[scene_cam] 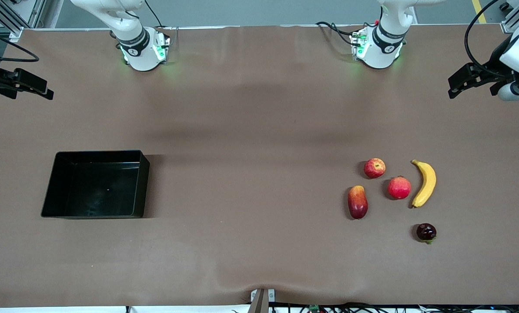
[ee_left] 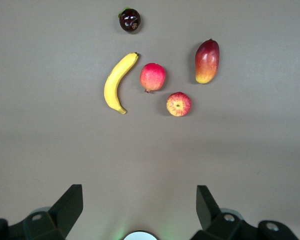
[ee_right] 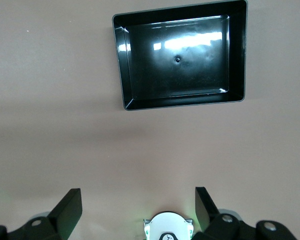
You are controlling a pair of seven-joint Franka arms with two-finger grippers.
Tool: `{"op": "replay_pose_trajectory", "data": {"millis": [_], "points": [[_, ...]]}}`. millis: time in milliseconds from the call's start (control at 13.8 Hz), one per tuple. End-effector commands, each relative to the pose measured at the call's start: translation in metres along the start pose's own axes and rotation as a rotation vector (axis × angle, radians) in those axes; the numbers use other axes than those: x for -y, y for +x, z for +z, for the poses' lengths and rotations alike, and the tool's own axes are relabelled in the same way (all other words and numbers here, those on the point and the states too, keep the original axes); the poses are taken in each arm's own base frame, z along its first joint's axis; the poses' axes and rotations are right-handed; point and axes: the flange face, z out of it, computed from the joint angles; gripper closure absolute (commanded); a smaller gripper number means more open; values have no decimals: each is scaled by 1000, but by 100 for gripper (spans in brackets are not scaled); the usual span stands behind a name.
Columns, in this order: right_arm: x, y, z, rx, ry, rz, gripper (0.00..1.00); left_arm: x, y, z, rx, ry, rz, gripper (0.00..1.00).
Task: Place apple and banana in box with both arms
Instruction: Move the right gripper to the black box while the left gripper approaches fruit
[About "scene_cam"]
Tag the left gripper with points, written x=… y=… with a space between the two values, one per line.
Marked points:
x=497 y=66

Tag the yellow banana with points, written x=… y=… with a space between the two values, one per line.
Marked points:
x=429 y=182

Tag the black plastic box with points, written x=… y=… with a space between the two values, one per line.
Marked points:
x=94 y=191

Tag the red yellow apple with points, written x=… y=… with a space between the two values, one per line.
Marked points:
x=374 y=168

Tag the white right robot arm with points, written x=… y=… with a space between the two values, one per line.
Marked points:
x=142 y=56

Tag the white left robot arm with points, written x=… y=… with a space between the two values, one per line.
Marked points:
x=379 y=54

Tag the yellow floor tape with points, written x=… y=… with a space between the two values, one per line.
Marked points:
x=479 y=11

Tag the red pomegranate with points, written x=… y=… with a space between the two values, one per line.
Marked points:
x=399 y=188

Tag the dark purple mangosteen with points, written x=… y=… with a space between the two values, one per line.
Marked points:
x=426 y=231

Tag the red yellow mango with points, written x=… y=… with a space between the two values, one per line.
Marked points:
x=357 y=202

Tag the brown table cover sheet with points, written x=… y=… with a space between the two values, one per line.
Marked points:
x=259 y=130

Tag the metal table edge bracket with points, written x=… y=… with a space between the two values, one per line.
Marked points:
x=261 y=302

